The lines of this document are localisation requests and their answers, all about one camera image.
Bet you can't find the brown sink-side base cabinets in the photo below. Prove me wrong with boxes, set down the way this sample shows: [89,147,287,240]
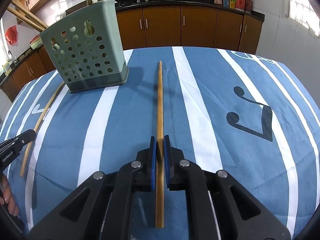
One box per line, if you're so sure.
[0,47,57,103]

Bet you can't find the black kitchen countertop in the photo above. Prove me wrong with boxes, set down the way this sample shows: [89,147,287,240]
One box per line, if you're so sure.
[115,0,265,22]

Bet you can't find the green perforated utensil holder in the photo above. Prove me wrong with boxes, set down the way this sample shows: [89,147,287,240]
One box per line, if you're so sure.
[39,0,130,94]

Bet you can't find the person's left hand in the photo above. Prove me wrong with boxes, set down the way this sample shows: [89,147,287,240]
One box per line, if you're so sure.
[0,174,20,217]

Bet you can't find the green basin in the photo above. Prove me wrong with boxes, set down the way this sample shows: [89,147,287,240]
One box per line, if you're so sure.
[29,36,43,50]

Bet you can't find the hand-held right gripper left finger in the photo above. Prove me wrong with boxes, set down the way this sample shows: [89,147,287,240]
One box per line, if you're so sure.
[27,135,160,240]

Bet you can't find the red canister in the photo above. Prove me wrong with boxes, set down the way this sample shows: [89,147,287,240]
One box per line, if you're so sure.
[235,0,252,13]

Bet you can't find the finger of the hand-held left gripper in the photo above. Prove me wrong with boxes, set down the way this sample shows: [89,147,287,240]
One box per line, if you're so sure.
[0,129,36,172]

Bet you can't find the red plastic bag on wall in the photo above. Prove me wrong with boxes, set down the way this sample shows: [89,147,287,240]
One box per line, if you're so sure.
[5,25,19,46]

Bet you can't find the brown wooden base cabinets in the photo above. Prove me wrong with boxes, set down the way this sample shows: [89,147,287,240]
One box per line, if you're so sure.
[116,2,265,55]

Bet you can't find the blue striped music-note tablecloth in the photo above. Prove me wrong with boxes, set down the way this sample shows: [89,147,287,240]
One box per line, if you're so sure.
[0,45,320,240]

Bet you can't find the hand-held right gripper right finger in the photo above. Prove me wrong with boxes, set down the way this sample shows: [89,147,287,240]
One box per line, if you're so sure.
[162,134,292,240]

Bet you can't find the black gas stove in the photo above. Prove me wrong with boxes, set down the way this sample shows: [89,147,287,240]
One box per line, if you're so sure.
[117,0,173,5]

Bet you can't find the window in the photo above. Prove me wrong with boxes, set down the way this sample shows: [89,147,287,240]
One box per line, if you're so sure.
[287,0,320,35]

